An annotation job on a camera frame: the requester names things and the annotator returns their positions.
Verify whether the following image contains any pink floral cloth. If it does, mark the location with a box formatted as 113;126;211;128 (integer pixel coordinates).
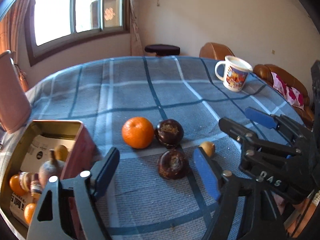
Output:
271;72;305;110

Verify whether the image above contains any brown leather sofa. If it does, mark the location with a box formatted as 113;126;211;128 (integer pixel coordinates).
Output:
253;64;315;128

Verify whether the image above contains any rectangular metal tin box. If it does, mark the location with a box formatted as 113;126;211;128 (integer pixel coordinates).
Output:
0;120;100;240

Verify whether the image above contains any pink electric kettle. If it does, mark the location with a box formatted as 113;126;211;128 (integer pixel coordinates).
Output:
0;50;32;134

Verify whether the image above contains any pink curtain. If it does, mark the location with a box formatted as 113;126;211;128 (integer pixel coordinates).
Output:
0;0;35;93

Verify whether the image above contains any blue plaid tablecloth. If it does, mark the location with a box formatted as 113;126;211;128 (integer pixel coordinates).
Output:
0;56;309;240

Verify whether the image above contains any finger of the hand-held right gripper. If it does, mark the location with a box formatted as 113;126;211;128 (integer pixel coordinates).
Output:
219;117;303;162
244;107;313;145

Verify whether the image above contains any brown leather armchair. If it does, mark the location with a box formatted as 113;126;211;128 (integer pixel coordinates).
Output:
199;42;235;61

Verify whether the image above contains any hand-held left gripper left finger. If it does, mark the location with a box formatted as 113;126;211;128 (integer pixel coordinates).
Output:
26;147;120;240

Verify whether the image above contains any small snack jar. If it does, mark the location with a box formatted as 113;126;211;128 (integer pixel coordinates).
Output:
30;174;43;202

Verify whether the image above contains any large orange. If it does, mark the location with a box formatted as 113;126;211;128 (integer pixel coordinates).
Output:
122;117;154;149

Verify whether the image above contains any small orange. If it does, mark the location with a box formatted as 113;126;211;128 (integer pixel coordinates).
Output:
24;203;37;224
9;175;27;196

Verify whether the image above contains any sliding glass window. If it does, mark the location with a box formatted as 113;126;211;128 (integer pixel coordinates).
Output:
26;0;130;67

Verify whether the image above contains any small yellow longan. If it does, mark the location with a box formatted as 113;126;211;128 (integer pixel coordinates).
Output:
199;141;216;157
54;145;69;161

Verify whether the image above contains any white printed mug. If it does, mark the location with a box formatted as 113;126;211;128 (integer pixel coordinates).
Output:
214;55;253;92

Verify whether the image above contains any beige curtain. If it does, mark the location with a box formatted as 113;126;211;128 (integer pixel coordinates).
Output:
129;0;143;56

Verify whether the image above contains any wrapped snack cake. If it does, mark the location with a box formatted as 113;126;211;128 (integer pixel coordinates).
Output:
18;172;32;193

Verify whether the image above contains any dark mangosteen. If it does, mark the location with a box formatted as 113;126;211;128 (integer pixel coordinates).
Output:
157;149;190;180
154;119;184;147

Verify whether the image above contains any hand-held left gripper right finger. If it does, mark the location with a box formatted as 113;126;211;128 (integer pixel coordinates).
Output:
193;147;287;240

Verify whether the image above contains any dark round stool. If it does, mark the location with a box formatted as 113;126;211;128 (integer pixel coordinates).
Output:
144;44;181;56

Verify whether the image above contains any printed paper sheet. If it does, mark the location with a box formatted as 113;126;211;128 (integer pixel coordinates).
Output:
10;134;75;228

